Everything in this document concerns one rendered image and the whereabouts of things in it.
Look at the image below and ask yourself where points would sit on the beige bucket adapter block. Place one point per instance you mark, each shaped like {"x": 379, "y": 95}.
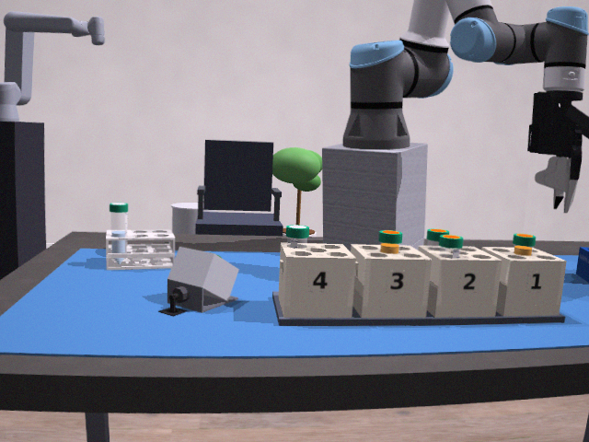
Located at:
{"x": 390, "y": 285}
{"x": 463, "y": 287}
{"x": 316, "y": 281}
{"x": 530, "y": 287}

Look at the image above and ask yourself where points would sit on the blue bench mat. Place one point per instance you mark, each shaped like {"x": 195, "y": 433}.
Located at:
{"x": 82, "y": 309}

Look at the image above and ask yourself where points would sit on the white tube rack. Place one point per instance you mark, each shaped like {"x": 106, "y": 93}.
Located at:
{"x": 150, "y": 258}

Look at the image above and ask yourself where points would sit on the blue tube rack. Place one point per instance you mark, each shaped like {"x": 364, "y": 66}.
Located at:
{"x": 583, "y": 264}

